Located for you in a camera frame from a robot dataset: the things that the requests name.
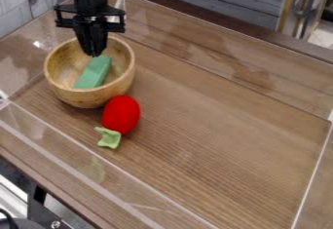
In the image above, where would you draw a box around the black table leg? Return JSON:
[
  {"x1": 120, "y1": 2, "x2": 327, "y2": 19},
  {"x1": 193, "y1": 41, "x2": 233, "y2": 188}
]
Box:
[{"x1": 26, "y1": 184, "x2": 46, "y2": 220}]

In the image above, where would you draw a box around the gold metal chair frame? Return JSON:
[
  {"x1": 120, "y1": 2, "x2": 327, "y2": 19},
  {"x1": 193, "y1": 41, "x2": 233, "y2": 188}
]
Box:
[{"x1": 276, "y1": 0, "x2": 327, "y2": 41}]

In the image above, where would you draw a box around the brown wooden bowl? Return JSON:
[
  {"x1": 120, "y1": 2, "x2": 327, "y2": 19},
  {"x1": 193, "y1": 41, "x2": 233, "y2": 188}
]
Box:
[{"x1": 43, "y1": 36, "x2": 134, "y2": 108}]

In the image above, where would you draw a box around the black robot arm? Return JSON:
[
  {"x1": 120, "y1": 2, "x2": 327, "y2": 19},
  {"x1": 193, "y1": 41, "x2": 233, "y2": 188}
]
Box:
[{"x1": 53, "y1": 0, "x2": 125, "y2": 57}]

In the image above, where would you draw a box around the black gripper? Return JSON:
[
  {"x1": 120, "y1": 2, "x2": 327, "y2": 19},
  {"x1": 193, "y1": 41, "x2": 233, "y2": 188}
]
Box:
[{"x1": 53, "y1": 4, "x2": 125, "y2": 57}]

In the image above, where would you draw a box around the green rectangular stick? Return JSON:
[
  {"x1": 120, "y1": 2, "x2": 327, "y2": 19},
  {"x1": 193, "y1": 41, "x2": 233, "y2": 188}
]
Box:
[{"x1": 72, "y1": 56, "x2": 112, "y2": 89}]

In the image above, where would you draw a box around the clear acrylic stand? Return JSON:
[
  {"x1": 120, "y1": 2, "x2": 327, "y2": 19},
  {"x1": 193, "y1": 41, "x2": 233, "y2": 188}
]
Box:
[{"x1": 106, "y1": 0, "x2": 125, "y2": 22}]

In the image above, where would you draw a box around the red plush strawberry toy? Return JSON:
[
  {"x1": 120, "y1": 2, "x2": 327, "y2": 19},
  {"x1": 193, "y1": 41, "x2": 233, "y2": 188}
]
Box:
[{"x1": 94, "y1": 95, "x2": 140, "y2": 149}]

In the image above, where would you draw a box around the black cable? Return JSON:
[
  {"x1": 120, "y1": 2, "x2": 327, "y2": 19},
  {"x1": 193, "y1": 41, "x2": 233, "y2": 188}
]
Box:
[{"x1": 0, "y1": 207, "x2": 19, "y2": 229}]

